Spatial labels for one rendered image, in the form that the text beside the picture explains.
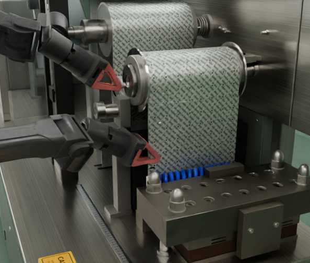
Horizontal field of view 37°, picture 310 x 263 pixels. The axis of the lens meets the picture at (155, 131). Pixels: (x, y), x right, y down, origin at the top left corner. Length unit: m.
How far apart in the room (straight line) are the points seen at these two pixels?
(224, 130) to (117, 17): 0.40
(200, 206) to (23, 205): 0.52
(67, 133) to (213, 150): 0.39
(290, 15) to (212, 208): 0.46
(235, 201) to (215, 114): 0.23
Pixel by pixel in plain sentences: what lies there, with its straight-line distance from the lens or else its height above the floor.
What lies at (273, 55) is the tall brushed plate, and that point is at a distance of 1.15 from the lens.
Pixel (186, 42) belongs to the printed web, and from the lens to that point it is 1.29.
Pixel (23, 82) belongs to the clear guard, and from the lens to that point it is 2.00.
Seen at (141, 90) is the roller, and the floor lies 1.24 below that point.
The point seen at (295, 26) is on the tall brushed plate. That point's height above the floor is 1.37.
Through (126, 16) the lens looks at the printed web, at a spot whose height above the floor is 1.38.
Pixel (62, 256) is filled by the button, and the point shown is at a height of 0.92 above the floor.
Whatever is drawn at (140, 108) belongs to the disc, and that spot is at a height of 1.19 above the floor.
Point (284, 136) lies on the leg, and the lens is 1.43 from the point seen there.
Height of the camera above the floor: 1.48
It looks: 19 degrees down
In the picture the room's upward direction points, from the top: straight up
